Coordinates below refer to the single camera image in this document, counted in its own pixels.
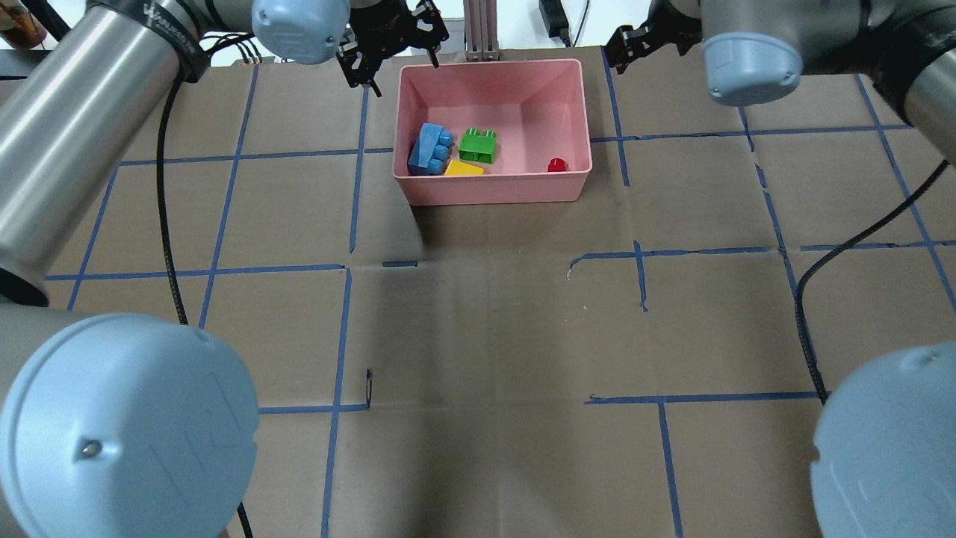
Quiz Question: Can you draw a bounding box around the yellow toy block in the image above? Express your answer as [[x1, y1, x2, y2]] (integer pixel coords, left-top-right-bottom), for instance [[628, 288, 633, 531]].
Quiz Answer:
[[444, 159, 485, 176]]

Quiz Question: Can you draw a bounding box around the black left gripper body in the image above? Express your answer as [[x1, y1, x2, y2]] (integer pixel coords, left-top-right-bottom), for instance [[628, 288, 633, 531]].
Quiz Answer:
[[337, 1, 450, 75]]

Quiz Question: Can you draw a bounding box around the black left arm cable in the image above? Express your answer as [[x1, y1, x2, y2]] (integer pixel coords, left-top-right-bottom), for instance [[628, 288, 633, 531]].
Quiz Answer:
[[155, 75, 255, 538]]

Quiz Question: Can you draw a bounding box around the black corrugated cable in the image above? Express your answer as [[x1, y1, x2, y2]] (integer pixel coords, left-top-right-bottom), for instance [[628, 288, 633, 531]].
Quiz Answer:
[[795, 157, 953, 408]]

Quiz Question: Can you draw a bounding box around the red toy block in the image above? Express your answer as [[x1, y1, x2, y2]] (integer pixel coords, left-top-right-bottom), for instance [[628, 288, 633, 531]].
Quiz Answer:
[[547, 158, 569, 173]]

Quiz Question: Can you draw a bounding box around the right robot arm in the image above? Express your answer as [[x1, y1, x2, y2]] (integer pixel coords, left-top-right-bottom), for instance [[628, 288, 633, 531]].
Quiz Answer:
[[589, 46, 954, 537]]

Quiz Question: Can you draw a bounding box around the black power adapter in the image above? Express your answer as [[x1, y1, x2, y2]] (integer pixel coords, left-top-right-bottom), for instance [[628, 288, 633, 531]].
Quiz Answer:
[[537, 0, 571, 46]]

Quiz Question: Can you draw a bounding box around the green toy block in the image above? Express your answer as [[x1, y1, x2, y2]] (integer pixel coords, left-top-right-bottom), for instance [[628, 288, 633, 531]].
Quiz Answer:
[[459, 127, 497, 164]]

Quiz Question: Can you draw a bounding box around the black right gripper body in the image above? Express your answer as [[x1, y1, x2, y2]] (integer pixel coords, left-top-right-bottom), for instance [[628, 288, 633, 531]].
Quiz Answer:
[[603, 1, 703, 74]]

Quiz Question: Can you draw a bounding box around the blue toy block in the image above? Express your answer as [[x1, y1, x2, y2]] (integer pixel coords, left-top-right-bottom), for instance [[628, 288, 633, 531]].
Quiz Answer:
[[407, 123, 455, 176]]

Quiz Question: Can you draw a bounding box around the aluminium frame post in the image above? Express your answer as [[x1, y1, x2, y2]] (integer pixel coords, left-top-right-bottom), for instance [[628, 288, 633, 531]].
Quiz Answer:
[[463, 0, 500, 61]]

